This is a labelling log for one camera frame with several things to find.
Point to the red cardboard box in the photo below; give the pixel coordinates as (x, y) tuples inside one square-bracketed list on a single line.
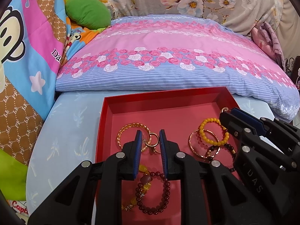
[(168, 112)]

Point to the green pillow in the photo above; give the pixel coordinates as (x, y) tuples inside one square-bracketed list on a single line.
[(89, 11)]

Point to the dark metal stand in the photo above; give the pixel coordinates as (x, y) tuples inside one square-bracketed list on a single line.
[(294, 68)]

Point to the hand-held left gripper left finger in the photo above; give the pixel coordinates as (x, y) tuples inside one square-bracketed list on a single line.
[(138, 154)]

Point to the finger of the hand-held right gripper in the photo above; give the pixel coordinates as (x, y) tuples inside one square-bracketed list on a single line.
[(234, 126), (250, 119)]

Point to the cartoon monkey quilt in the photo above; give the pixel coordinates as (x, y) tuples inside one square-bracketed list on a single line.
[(30, 51)]

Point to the white red printed cloth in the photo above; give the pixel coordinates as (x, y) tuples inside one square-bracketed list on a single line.
[(18, 208)]

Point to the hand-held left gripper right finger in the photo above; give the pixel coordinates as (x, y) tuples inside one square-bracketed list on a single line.
[(164, 154)]

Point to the thin gold bangle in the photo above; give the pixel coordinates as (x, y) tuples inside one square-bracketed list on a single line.
[(189, 141)]

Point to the pink floral pillow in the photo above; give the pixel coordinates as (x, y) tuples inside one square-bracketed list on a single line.
[(175, 42)]

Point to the pink purple cloth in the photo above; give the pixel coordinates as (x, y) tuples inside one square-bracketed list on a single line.
[(269, 39)]

